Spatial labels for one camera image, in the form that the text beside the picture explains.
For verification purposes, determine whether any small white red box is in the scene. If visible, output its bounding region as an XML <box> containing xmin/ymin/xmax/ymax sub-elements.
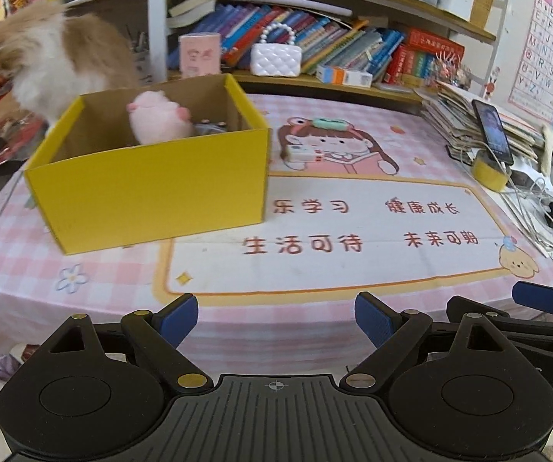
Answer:
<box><xmin>285</xmin><ymin>145</ymin><xmax>322</xmax><ymax>163</ymax></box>

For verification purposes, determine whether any grey toy camera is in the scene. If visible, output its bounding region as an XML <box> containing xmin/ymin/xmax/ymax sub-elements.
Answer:
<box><xmin>194</xmin><ymin>119</ymin><xmax>228</xmax><ymax>136</ymax></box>

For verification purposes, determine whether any pink pig plush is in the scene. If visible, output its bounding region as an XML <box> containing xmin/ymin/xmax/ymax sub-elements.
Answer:
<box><xmin>126</xmin><ymin>91</ymin><xmax>194</xmax><ymax>145</ymax></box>

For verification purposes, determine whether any mint green case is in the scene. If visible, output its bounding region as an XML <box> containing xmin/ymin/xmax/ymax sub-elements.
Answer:
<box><xmin>312</xmin><ymin>118</ymin><xmax>351</xmax><ymax>131</ymax></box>

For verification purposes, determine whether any pink cartoon table mat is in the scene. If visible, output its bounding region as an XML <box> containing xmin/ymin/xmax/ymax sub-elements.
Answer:
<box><xmin>0</xmin><ymin>96</ymin><xmax>553</xmax><ymax>373</ymax></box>

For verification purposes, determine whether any yellow tape roll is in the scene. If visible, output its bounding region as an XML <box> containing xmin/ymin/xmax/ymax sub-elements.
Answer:
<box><xmin>471</xmin><ymin>149</ymin><xmax>510</xmax><ymax>193</ymax></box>

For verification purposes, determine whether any yellow cardboard box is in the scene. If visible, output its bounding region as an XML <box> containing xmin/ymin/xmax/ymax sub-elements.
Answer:
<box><xmin>25</xmin><ymin>74</ymin><xmax>271</xmax><ymax>254</ymax></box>

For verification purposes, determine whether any black smartphone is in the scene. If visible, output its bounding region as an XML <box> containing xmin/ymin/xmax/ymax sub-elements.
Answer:
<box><xmin>472</xmin><ymin>99</ymin><xmax>514</xmax><ymax>166</ymax></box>

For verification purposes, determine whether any stack of books papers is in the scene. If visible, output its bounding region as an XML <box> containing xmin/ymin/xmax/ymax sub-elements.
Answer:
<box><xmin>414</xmin><ymin>82</ymin><xmax>545</xmax><ymax>162</ymax></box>

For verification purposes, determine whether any orange white medicine box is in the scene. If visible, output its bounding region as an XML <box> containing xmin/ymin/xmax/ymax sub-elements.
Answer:
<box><xmin>315</xmin><ymin>66</ymin><xmax>374</xmax><ymax>88</ymax></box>

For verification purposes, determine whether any pink cylindrical pen holder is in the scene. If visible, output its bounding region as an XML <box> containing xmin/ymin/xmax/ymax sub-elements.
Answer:
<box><xmin>178</xmin><ymin>32</ymin><xmax>221</xmax><ymax>78</ymax></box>

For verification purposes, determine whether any white quilted pearl handbag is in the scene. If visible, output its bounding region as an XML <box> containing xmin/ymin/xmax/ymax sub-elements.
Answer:
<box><xmin>250</xmin><ymin>22</ymin><xmax>303</xmax><ymax>77</ymax></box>

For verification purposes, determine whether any red dictionary box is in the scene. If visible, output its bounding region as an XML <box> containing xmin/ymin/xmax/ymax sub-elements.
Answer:
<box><xmin>404</xmin><ymin>28</ymin><xmax>464</xmax><ymax>60</ymax></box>

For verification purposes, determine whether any row of leaning books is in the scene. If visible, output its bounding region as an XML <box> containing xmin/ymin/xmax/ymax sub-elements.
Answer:
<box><xmin>167</xmin><ymin>2</ymin><xmax>405</xmax><ymax>82</ymax></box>

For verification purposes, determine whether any wooden bookshelf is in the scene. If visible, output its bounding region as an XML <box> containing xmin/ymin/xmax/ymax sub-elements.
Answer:
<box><xmin>148</xmin><ymin>0</ymin><xmax>496</xmax><ymax>99</ymax></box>

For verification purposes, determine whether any orange white fluffy cat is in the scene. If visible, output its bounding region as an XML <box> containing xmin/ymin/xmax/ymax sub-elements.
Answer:
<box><xmin>2</xmin><ymin>0</ymin><xmax>140</xmax><ymax>126</ymax></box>

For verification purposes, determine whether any white charging cable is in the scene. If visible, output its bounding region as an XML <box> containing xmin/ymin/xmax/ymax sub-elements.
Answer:
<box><xmin>478</xmin><ymin>150</ymin><xmax>553</xmax><ymax>261</ymax></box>

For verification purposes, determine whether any alphabet wall poster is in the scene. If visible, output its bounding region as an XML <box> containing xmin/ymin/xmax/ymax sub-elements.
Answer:
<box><xmin>507</xmin><ymin>0</ymin><xmax>553</xmax><ymax>143</ymax></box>

